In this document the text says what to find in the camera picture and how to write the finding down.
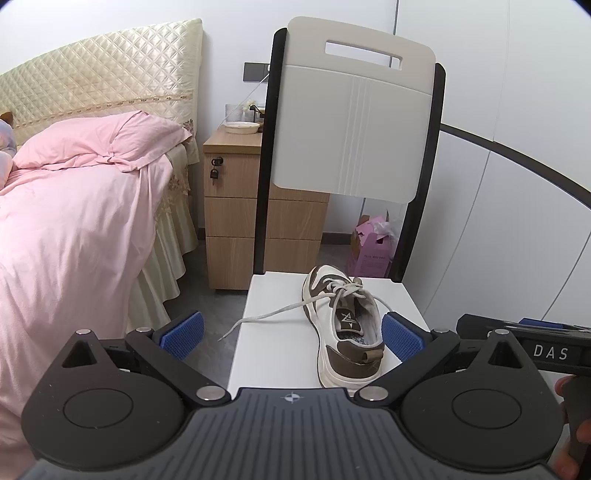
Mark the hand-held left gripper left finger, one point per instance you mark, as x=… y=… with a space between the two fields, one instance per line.
x=182 y=334

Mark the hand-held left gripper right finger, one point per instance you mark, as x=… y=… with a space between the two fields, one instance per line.
x=401 y=337

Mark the white and brown sneaker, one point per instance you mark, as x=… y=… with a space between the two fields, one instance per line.
x=344 y=323

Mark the white shoelace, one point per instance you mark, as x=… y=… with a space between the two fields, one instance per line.
x=295 y=309

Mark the person's right hand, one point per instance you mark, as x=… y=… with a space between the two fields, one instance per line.
x=565 y=429

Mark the pink cardboard box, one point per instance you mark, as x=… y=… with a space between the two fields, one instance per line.
x=369 y=254

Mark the clear plastic bag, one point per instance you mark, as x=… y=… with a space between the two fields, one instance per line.
x=383 y=228

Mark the wooden drawer cabinet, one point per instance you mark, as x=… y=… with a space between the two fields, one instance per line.
x=240 y=217

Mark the pink blanket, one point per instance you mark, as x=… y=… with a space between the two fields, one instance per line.
x=69 y=254

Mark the keys in cabinet lock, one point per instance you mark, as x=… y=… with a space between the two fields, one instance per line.
x=214 y=173

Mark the pink pillow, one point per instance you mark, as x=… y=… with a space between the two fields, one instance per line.
x=101 y=141

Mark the white tray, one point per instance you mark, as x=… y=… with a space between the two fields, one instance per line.
x=241 y=128

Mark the small dried plant pot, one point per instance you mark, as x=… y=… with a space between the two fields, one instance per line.
x=256 y=113

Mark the cream quilted headboard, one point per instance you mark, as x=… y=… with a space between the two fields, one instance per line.
x=101 y=74

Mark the white chair with black frame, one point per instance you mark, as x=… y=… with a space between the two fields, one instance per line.
x=351 y=115

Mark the dark wall socket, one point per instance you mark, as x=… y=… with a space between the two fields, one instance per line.
x=255 y=72

